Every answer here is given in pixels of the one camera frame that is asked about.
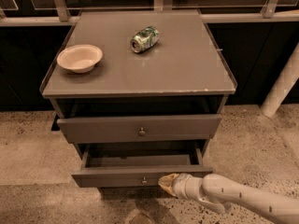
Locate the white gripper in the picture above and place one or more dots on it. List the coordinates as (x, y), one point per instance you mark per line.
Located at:
(181, 186)

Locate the grey drawer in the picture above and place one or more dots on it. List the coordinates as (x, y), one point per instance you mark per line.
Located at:
(118, 172)
(125, 129)

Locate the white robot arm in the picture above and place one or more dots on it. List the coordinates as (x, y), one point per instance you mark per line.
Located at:
(216, 192)

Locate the brass middle drawer knob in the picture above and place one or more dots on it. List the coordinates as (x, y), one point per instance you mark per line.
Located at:
(144, 181)

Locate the brass drawer knob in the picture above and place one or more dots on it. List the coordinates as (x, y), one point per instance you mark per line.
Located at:
(144, 181)
(141, 131)

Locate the brass top drawer knob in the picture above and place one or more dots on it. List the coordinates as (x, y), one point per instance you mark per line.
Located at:
(141, 131)

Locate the grey top drawer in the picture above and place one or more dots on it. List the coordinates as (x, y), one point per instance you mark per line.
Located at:
(125, 129)

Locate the grey drawer cabinet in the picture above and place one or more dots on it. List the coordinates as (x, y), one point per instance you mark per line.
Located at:
(182, 74)

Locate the green soda can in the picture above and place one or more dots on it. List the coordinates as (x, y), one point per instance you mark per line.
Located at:
(144, 39)

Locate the white bowl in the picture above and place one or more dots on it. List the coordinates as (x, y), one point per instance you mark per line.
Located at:
(80, 58)

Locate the metal railing frame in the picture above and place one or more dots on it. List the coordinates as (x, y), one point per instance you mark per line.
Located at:
(67, 12)

